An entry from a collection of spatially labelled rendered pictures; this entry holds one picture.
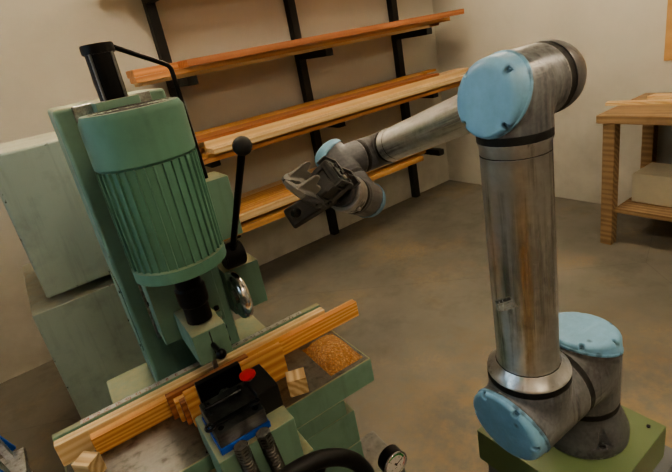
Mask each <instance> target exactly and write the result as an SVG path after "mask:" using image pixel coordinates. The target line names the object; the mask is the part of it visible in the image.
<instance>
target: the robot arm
mask: <svg viewBox="0 0 672 472"><path fill-rule="evenodd" d="M586 78H587V67H586V63H585V60H584V58H583V56H582V54H581V53H580V52H579V51H578V49H577V48H575V47H574V46H573V45H571V44H570V43H567V42H565V41H562V40H557V39H548V40H542V41H538V42H535V43H532V44H528V45H524V46H521V47H517V48H514V49H510V50H501V51H497V52H495V53H493V54H491V55H489V56H487V57H485V58H482V59H480V60H478V61H477V62H475V63H474V64H473V65H472V66H471V67H470V68H469V69H468V71H467V72H466V74H465V75H464V76H463V78H462V80H461V82H460V85H459V88H458V93H457V95H455V96H453V97H451V98H449V99H447V100H445V101H443V102H441V103H439V104H436V105H434V106H432V107H430V108H428V109H426V110H424V111H422V112H420V113H418V114H416V115H414V116H412V117H409V118H407V119H405V120H403V121H401V122H399V123H397V124H395V125H393V126H391V127H389V128H384V129H382V130H380V131H378V132H376V133H374V134H372V135H369V136H366V137H363V138H360V139H357V140H354V141H351V142H348V143H345V144H343V142H342V141H341V140H339V139H331V140H329V141H327V142H326V143H324V144H323V145H322V146H321V147H320V148H319V150H318V151H317V153H316V155H315V164H316V165H317V168H316V169H315V170H314V171H313V172H312V173H310V172H309V171H308V169H309V167H310V165H311V163H310V162H304V163H303V164H301V165H300V166H299V167H298V168H296V169H295V170H294V171H292V172H290V173H287V174H285V175H284V176H283V177H282V182H283V184H284V185H285V187H286V189H288V190H289V191H290V192H291V193H293V194H294V195H295V196H297V197H298V198H300V199H301V200H299V201H297V202H296V203H294V204H293V205H291V206H289V207H288V208H286V209H285V210H284V213H285V215H286V217H287V218H288V220H289V221H290V223H291V224H292V226H293V227H294V228H298V227H300V226H301V225H303V224H304V223H306V222H308V221H309V220H311V219H312V218H314V217H316V216H317V215H319V214H321V213H322V212H324V211H325V210H327V209H329V208H330V207H332V208H333V209H334V210H336V211H340V212H344V213H348V214H353V215H357V216H359V217H362V218H370V217H374V216H376V215H378V214H379V213H380V212H381V211H382V210H383V208H384V206H385V203H386V194H385V192H384V190H383V188H382V187H381V186H380V185H379V184H377V183H374V182H373V181H372V180H371V179H370V177H369V176H368V175H367V173H366V172H368V171H371V170H373V169H376V168H379V167H381V166H384V165H387V164H391V163H394V162H395V161H398V160H399V159H401V158H404V157H406V156H409V155H412V154H415V153H417V152H420V151H423V150H426V149H428V148H431V147H434V146H437V145H439V144H442V143H445V142H448V141H450V140H453V139H456V138H459V137H461V136H464V135H467V134H470V133H471V134H472V135H474V136H476V144H477V146H478V147H479V159H480V170H481V181H482V193H483V204H484V215H485V227H486V238H487V249H488V261H489V272H490V283H491V295H492V306H493V317H494V329H495V340H496V349H495V350H493V351H492V353H491V354H490V355H489V357H488V360H487V369H488V378H489V381H488V384H487V385H486V386H485V387H484V388H482V389H480V390H479V391H478V393H477V394H476V395H475V397H474V401H473V405H474V408H475V413H476V416H477V418H478V420H479V421H480V423H481V425H482V426H483V428H484V429H485V431H486V432H487V433H488V434H489V435H490V437H492V438H493V439H494V441H495V442H496V443H497V444H498V445H500V446H501V447H502V448H503V449H504V450H506V451H507V452H509V453H510V454H512V455H514V456H516V457H518V458H520V459H524V460H536V459H537V458H539V457H540V456H542V455H543V454H544V453H547V452H549V451H550V449H551V448H552V447H555V448H556V449H558V450H560V451H562V452H564V453H566V454H568V455H571V456H574V457H577V458H582V459H588V460H601V459H607V458H611V457H614V456H616V455H618V454H619V453H621V452H622V451H623V450H624V449H625V448H626V446H627V444H628V442H629V435H630V426H629V422H628V419H627V417H626V414H625V412H624V410H623V408H622V406H621V404H620V400H621V381H622V363H623V353H624V347H623V341H622V335H621V333H620V331H619V330H618V329H617V328H616V327H615V326H614V325H612V324H611V323H610V322H608V321H607V320H605V319H603V318H600V317H598V316H595V315H591V314H587V313H580V312H561V313H559V312H558V280H557V248H556V216H555V184H554V153H553V138H554V136H555V118H554V114H555V113H557V112H559V111H561V110H563V109H565V108H567V107H568V106H570V105H571V104H572V103H573V102H574V101H575V100H576V99H577V98H578V97H579V96H580V94H581V92H582V91H583V88H584V86H585V83H586Z"/></svg>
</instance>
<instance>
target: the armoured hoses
mask: <svg viewBox="0 0 672 472"><path fill-rule="evenodd" d="M256 437H257V440H258V442H259V444H260V446H261V448H262V451H263V453H264V455H265V457H266V459H267V462H268V463H269V466H270V468H271V470H272V472H278V471H279V470H280V469H282V468H283V467H285V466H286V465H285V463H284V461H283V459H282V456H281V454H280V452H279V450H278V448H277V445H276V443H275V440H274V439H273V436H272V434H271V431H270V429H269V428H268V427H262V428H260V429H259V430H258V431H257V432H256ZM233 450H234V452H235V455H236V457H237V459H238V462H239V463H240V465H241V468H242V470H243V472H260V470H259V468H258V465H257V463H256V460H255V459H254V456H253V454H252V451H251V448H250V446H249V444H248V441H247V440H240V441H239V442H237V443H236V444H235V445H234V448H233Z"/></svg>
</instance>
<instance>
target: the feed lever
mask: <svg viewBox="0 0 672 472"><path fill-rule="evenodd" d="M232 149H233V151H234V152H235V153H236V154H237V167H236V179H235V192H234V204H233V217H232V229H231V242H229V243H227V244H225V248H226V252H227V253H226V256H225V258H224V259H223V261H222V264H223V266H224V267H225V268H226V269H228V270H229V269H232V268H234V267H237V266H239V265H241V264H244V263H246V261H247V254H246V251H245V249H244V247H243V245H242V243H241V242H240V241H239V240H237V234H238V224H239V214H240V204H241V194H242V184H243V174H244V165H245V156H246V155H248V154H249V153H250V152H251V150H252V142H251V140H250V139H249V138H248V137H246V136H238V137H236V138H235V139H234V140H233V143H232Z"/></svg>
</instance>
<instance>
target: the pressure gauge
mask: <svg viewBox="0 0 672 472"><path fill-rule="evenodd" d="M403 455H404V456H403ZM401 458H402V459H401ZM400 459H401V460H400ZM399 460H400V461H399ZM398 462H399V463H398ZM406 462H407V455H406V453H405V452H404V451H402V450H401V449H400V448H399V447H398V446H397V445H395V444H391V445H389V446H387V447H386V448H384V449H383V451H382V452H381V453H380V455H379V458H378V466H379V468H380V469H381V470H382V471H383V472H401V471H402V470H403V469H404V467H405V465H406ZM395 463H398V464H397V466H396V465H395Z"/></svg>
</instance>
